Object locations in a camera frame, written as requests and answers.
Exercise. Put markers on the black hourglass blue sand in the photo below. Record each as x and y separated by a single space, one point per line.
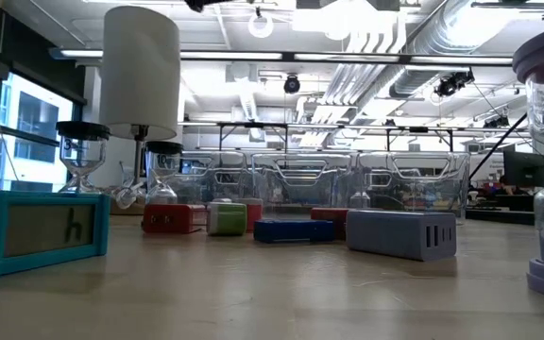
163 147

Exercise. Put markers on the black hourglass yellow sand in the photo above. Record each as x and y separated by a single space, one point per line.
82 130

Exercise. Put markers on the small green cube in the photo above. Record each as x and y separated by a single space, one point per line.
227 221

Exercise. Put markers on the red rectangular box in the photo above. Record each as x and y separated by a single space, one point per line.
173 219
328 215

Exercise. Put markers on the lavender rectangular box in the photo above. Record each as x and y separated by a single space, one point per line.
395 233

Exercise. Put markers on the long ceiling light bar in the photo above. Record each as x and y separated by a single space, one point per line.
229 56

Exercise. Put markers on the white cylinder shade lamp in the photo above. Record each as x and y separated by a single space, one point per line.
140 71

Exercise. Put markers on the clear plastic bin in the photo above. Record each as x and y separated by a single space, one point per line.
418 165
300 165
215 165

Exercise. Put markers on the blue rectangular box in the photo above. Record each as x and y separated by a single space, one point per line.
293 231

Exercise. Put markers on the black ceiling spotlight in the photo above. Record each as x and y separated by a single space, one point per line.
453 82

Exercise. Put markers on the black diagonal pole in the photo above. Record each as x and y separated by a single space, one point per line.
498 146

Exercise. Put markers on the person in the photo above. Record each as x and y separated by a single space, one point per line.
504 181

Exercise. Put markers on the black computer monitor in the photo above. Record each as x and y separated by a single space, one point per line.
524 168

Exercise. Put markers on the black desk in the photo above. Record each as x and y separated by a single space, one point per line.
498 216

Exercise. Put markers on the round black ceiling camera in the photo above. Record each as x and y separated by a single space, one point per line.
292 84

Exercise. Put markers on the black overhead rack frame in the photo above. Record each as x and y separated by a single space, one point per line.
253 125

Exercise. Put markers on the silver ventilation duct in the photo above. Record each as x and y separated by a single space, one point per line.
423 80

